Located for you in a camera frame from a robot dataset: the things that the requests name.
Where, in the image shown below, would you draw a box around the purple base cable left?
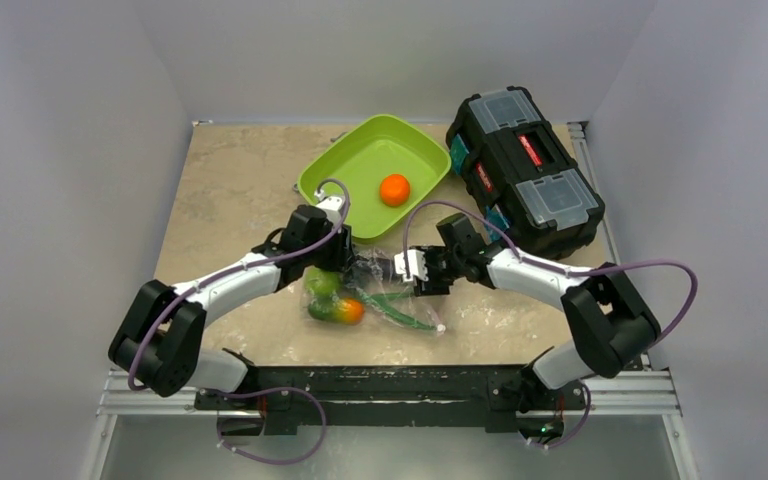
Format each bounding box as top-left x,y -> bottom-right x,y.
216,387 -> 328,467

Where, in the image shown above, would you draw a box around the clear zip top bag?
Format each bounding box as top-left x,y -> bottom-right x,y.
303,248 -> 447,335

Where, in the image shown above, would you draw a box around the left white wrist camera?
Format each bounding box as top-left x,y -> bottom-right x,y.
315,191 -> 349,228

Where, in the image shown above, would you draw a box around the black Delixi toolbox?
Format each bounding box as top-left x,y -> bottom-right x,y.
445,86 -> 605,260

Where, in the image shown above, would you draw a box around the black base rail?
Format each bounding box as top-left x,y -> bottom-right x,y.
195,365 -> 586,439

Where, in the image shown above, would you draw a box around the green fake fruit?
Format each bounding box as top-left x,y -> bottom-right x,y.
304,268 -> 342,298

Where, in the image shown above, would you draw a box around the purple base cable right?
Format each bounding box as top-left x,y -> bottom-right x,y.
526,384 -> 596,452

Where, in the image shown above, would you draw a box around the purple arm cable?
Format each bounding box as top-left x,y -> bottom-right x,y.
126,177 -> 353,393
401,199 -> 700,352

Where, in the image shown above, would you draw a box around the green fake bean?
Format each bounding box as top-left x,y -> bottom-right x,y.
352,288 -> 439,332

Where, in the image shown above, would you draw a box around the green plastic tray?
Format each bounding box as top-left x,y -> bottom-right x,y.
296,114 -> 451,243

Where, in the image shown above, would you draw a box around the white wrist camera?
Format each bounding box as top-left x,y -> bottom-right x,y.
315,191 -> 349,228
393,249 -> 428,283

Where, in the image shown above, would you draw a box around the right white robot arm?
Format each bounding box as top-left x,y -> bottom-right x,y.
394,214 -> 661,407

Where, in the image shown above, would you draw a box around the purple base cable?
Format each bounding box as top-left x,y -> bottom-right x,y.
216,387 -> 328,467
526,384 -> 596,452

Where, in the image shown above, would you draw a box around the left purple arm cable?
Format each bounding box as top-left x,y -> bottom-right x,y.
126,177 -> 353,393

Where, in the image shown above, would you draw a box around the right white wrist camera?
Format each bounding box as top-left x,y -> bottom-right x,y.
393,249 -> 428,283

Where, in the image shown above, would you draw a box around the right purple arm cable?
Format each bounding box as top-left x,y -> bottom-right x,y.
401,199 -> 700,352

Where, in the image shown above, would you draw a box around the orange green fake mango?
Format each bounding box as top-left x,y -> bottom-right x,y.
307,298 -> 365,325

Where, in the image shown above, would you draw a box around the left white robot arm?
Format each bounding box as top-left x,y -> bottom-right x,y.
108,196 -> 354,409

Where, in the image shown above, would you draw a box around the orange fake fruit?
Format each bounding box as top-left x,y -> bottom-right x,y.
379,174 -> 411,208

